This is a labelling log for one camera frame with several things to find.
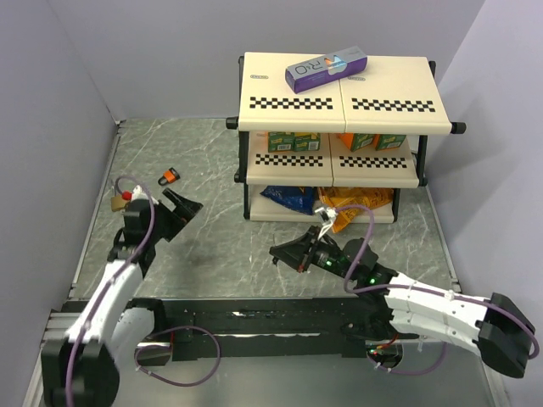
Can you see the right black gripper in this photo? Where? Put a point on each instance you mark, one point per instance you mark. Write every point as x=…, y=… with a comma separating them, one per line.
x=296, y=253

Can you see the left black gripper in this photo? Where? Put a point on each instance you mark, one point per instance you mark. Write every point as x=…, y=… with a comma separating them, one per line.
x=184, y=210

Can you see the brass padlock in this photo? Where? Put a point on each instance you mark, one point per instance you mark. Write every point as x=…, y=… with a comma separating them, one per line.
x=119, y=199

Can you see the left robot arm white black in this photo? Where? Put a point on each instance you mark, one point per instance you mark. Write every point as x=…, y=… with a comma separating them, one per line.
x=82, y=368

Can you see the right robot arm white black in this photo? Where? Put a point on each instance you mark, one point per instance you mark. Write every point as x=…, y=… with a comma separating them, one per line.
x=493, y=328

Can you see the small orange black padlock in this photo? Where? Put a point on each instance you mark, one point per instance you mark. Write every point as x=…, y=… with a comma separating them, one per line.
x=168, y=177

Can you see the blue snack bag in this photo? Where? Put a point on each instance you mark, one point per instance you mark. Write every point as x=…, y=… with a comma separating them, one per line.
x=298, y=199

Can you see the orange snack bag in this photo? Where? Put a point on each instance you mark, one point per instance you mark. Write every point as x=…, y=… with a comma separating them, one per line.
x=336, y=197

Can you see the green yellow box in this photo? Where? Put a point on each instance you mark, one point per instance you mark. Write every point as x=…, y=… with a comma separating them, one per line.
x=307, y=141
x=278, y=141

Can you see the green yellow box left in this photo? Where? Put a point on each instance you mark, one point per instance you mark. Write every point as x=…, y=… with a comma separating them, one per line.
x=278, y=141

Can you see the beige three-tier shelf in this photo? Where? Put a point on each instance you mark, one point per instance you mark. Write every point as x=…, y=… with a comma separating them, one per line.
x=394, y=95

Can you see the orange green box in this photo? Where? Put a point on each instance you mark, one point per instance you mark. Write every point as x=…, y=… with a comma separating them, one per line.
x=356, y=141

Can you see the green box right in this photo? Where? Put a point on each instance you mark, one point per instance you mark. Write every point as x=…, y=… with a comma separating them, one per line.
x=387, y=142

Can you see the purple toothpaste box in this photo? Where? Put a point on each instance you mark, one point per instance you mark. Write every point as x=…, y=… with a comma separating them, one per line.
x=324, y=69

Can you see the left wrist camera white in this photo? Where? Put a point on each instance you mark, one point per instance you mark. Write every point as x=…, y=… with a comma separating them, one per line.
x=136, y=193

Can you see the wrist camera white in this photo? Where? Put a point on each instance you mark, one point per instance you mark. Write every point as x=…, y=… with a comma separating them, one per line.
x=136, y=193
x=328, y=216

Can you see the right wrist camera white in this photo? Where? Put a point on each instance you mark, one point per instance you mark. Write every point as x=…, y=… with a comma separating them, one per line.
x=328, y=216

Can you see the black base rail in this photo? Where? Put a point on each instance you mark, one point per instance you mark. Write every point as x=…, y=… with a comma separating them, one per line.
x=259, y=327

